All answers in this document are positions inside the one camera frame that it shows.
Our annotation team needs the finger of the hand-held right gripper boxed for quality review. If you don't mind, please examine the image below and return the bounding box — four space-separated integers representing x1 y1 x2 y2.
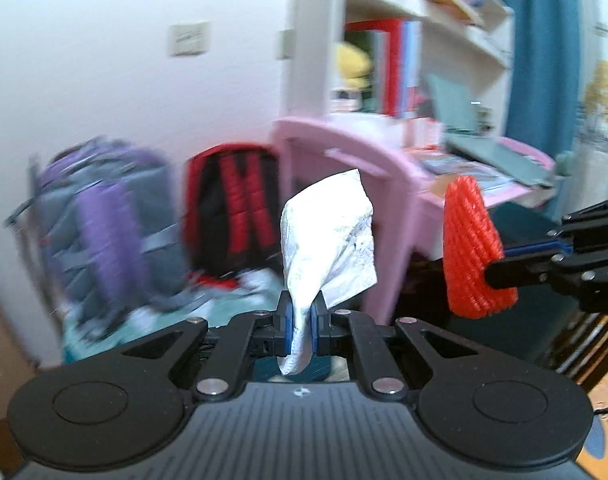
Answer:
485 252 585 291
501 197 608 261

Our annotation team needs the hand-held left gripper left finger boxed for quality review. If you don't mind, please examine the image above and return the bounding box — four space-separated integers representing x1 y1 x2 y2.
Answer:
122 291 295 403

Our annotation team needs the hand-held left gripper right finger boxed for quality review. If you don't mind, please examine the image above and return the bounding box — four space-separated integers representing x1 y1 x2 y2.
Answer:
309 291 484 403

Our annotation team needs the teal bin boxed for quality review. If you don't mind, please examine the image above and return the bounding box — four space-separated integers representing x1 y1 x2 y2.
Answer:
489 202 565 251

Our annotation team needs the red mesh net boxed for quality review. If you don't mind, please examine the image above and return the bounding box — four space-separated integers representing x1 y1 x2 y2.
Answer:
442 175 519 320

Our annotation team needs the white paper wrapper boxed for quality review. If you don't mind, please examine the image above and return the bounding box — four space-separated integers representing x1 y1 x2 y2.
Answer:
279 169 379 377

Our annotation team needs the teal cream zigzag quilt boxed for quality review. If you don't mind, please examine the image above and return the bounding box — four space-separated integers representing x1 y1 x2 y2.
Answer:
61 267 285 361

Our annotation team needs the wooden chair black seat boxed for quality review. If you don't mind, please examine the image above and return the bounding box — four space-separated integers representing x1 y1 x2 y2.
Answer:
544 310 608 391

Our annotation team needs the green tilting desk board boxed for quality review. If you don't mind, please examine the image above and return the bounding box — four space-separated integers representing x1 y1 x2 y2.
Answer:
446 132 555 188

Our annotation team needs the red black backpack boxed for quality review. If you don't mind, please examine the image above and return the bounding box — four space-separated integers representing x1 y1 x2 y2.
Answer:
184 142 285 288

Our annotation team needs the white yellow printed curtain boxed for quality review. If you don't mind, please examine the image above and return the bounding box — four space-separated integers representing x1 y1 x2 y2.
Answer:
569 0 608 221

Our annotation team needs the orange white box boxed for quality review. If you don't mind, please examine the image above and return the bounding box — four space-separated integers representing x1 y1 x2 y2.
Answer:
404 117 445 148

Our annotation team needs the pink desk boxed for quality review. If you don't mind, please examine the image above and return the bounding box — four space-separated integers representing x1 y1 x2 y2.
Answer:
273 116 557 326

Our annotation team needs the purple grey backpack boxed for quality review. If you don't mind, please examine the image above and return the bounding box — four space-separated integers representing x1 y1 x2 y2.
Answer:
6 137 185 336

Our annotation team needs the row of books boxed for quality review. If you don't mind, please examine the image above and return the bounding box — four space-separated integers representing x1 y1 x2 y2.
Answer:
344 19 422 118

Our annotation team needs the yellow plush toy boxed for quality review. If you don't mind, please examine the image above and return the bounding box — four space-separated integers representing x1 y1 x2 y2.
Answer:
333 42 373 92

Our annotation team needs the white shelf unit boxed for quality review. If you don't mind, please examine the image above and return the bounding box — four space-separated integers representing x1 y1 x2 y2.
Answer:
289 0 515 126

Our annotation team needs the beige wall outlet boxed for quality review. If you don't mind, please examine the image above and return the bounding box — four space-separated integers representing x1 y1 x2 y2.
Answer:
276 29 297 60

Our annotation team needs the beige wall switch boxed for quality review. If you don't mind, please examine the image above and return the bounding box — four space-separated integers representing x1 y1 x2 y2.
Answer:
168 21 209 57

